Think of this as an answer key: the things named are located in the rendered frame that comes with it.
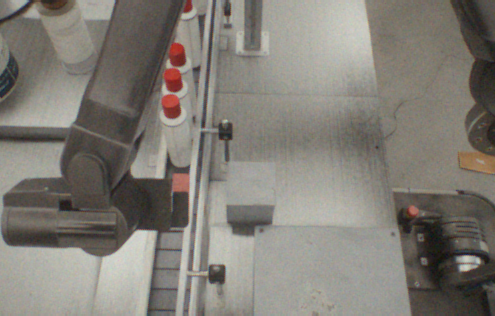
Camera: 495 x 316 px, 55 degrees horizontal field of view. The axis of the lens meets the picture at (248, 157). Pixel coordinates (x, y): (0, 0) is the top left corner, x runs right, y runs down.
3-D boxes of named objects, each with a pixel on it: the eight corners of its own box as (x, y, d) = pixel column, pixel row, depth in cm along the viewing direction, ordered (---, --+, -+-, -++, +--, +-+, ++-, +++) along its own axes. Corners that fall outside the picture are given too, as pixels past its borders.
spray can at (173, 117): (171, 147, 105) (157, 88, 87) (195, 148, 105) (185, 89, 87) (169, 168, 102) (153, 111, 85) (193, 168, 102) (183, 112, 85)
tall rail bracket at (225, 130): (202, 155, 110) (196, 113, 96) (234, 156, 110) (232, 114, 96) (201, 167, 108) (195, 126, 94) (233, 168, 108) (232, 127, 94)
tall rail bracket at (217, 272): (191, 285, 94) (182, 257, 80) (228, 286, 94) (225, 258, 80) (190, 301, 93) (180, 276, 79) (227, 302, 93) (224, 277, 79)
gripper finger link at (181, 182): (146, 163, 67) (128, 175, 58) (197, 165, 67) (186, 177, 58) (147, 210, 68) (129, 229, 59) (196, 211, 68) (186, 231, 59)
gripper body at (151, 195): (91, 174, 59) (67, 186, 52) (172, 176, 59) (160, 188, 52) (92, 224, 60) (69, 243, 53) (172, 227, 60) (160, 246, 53)
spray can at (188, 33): (182, 53, 119) (172, -14, 102) (203, 53, 119) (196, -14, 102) (180, 69, 117) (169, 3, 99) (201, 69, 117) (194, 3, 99)
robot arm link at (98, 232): (124, 261, 47) (124, 205, 46) (55, 258, 47) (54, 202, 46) (142, 239, 54) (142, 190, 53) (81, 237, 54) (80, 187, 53)
